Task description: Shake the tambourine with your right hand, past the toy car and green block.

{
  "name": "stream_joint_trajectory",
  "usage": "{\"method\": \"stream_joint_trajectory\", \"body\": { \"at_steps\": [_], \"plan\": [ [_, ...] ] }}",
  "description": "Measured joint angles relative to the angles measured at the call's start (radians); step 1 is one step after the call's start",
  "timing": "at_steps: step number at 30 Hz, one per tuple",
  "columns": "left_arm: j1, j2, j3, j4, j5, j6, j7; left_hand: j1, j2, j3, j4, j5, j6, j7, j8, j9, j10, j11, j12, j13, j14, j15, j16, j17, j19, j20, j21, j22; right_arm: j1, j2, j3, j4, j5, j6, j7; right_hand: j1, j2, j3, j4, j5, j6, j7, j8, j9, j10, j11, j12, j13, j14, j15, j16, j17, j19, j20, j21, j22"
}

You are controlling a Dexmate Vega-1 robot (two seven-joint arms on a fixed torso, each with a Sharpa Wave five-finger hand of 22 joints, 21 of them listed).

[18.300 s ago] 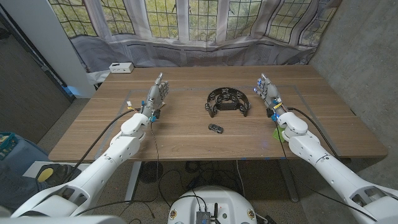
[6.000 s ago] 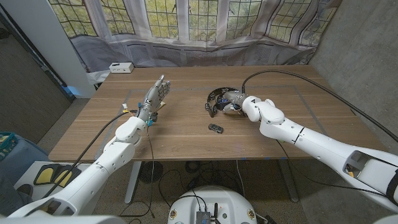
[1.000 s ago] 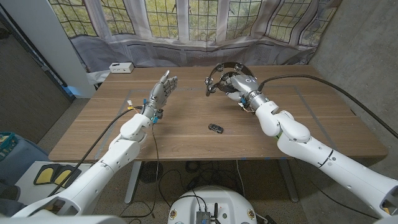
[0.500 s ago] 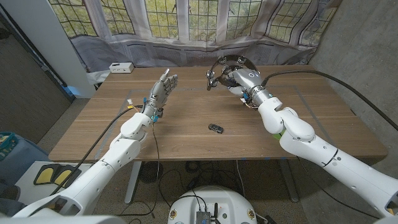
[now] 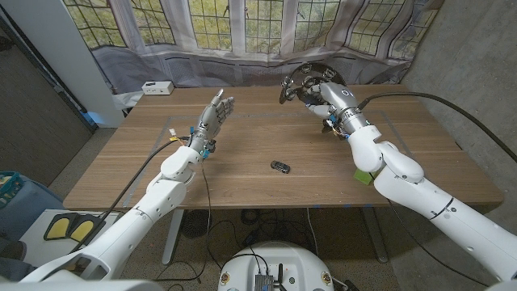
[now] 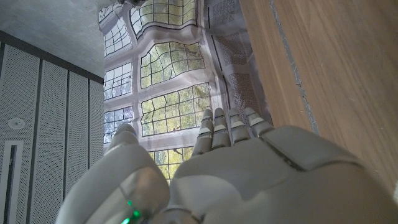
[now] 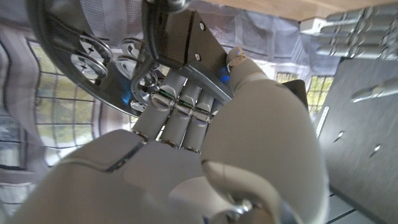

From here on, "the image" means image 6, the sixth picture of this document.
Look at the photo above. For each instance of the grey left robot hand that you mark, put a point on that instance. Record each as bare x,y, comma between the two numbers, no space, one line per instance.
248,180

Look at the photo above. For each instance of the printed window backdrop cloth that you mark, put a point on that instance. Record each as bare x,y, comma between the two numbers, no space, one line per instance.
174,77

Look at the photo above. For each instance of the round white wall sensor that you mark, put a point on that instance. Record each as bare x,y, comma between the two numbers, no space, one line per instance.
16,123

